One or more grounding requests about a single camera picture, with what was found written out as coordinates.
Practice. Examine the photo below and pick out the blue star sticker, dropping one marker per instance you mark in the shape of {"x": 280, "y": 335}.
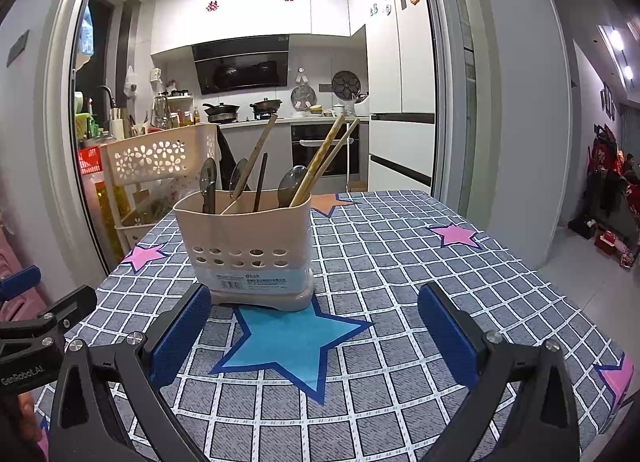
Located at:
{"x": 290, "y": 347}

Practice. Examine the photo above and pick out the dark cooking pot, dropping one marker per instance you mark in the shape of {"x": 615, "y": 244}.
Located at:
{"x": 266, "y": 107}

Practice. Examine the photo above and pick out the white spice rack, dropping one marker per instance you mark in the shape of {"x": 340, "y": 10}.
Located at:
{"x": 172, "y": 109}

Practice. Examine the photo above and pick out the round dark steamer rack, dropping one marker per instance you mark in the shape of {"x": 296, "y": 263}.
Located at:
{"x": 346, "y": 83}

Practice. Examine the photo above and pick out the ceiling spotlights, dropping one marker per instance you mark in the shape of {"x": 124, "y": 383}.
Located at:
{"x": 620, "y": 47}

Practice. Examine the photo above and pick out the wooden chopstick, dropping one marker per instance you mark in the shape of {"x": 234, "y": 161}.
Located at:
{"x": 320, "y": 157}
{"x": 337, "y": 149}
{"x": 250, "y": 162}

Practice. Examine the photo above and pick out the yellow oil bottle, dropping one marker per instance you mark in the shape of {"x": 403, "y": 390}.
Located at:
{"x": 107, "y": 222}

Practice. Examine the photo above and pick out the black range hood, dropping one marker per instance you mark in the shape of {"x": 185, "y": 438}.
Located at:
{"x": 240, "y": 64}

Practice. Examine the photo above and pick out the round grey plate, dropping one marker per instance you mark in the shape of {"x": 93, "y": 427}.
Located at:
{"x": 303, "y": 98}

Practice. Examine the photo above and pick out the dark hanging cloth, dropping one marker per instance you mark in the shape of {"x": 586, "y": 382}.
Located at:
{"x": 227, "y": 157}

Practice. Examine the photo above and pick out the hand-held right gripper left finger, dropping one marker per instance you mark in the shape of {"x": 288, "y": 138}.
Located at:
{"x": 180, "y": 332}

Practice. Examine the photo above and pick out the person's left hand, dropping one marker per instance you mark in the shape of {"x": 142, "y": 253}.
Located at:
{"x": 30, "y": 419}

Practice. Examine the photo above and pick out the black kitchen faucet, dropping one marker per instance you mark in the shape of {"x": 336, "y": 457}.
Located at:
{"x": 107, "y": 94}

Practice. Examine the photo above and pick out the grey checkered tablecloth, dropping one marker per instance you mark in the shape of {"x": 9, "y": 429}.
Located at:
{"x": 400, "y": 292}

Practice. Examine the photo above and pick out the dark and red hanging clothes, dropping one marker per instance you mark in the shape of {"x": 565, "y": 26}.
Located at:
{"x": 605, "y": 177}

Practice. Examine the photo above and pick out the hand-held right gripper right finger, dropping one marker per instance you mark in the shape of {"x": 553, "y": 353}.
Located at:
{"x": 447, "y": 337}

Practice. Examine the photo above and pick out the wall picture frames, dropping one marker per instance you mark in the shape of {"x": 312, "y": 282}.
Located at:
{"x": 607, "y": 102}

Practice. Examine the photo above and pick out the beige flower pattern storage cart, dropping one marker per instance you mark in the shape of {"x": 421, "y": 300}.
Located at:
{"x": 160, "y": 152}

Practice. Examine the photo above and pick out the red box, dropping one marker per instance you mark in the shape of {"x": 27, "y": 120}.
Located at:
{"x": 612, "y": 243}

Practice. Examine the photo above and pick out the pink star sticker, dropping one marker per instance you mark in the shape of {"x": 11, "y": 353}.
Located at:
{"x": 457, "y": 234}
{"x": 145, "y": 257}
{"x": 615, "y": 377}

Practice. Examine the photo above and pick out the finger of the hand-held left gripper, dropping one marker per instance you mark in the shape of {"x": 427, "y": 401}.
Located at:
{"x": 70, "y": 307}
{"x": 22, "y": 278}

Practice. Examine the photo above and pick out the dark wall switch panel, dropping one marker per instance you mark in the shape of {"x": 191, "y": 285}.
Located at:
{"x": 18, "y": 49}

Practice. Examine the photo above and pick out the white hanging plastic bag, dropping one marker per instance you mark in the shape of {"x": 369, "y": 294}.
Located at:
{"x": 130, "y": 82}

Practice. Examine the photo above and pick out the white upper kitchen cabinets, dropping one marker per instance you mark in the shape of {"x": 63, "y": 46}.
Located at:
{"x": 250, "y": 12}

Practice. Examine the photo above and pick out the built-in black oven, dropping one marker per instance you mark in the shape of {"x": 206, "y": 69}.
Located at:
{"x": 310, "y": 142}

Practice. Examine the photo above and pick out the peach star sticker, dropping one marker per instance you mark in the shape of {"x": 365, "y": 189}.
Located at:
{"x": 325, "y": 202}

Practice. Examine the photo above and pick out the red plastic basket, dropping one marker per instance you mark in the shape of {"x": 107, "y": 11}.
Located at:
{"x": 92, "y": 162}

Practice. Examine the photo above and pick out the white rice cooker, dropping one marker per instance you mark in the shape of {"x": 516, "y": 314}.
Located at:
{"x": 361, "y": 106}

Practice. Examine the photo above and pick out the white rod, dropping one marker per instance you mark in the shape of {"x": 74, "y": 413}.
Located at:
{"x": 347, "y": 172}

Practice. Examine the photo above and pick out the black wok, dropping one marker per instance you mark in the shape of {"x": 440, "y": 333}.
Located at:
{"x": 220, "y": 112}

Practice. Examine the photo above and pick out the beige plastic utensil holder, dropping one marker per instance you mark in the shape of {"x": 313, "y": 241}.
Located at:
{"x": 250, "y": 242}

